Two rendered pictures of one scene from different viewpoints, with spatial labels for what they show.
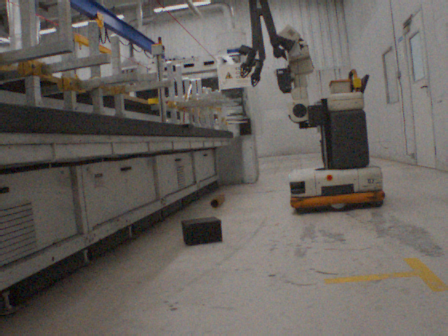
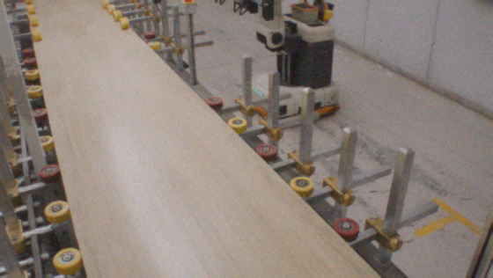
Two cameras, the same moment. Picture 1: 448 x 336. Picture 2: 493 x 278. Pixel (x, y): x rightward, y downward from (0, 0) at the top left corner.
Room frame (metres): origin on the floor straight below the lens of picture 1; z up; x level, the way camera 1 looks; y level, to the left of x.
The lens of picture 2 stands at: (0.50, 1.61, 1.80)
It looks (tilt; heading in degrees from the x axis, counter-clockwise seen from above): 31 degrees down; 325
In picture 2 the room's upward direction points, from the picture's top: 1 degrees counter-clockwise
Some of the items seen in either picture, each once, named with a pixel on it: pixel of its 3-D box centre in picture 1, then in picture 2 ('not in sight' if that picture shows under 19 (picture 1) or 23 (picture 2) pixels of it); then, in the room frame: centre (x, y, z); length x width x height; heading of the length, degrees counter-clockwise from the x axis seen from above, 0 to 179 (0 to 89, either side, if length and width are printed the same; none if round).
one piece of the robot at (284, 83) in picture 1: (285, 77); (261, 3); (3.27, -0.50, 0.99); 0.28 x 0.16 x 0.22; 171
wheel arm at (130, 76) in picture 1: (84, 85); (307, 158); (1.62, 0.52, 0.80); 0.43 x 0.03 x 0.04; 81
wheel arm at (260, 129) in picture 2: (109, 83); (277, 125); (1.87, 0.48, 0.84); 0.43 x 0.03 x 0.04; 81
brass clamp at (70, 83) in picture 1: (71, 86); (301, 163); (1.61, 0.57, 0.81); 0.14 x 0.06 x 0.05; 171
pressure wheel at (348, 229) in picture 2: not in sight; (344, 238); (1.16, 0.79, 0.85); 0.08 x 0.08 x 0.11
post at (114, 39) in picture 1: (118, 82); (246, 102); (2.08, 0.49, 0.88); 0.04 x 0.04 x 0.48; 81
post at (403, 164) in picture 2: not in sight; (393, 214); (1.10, 0.64, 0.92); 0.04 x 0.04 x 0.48; 81
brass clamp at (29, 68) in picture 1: (35, 70); (338, 191); (1.37, 0.60, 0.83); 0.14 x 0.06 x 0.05; 171
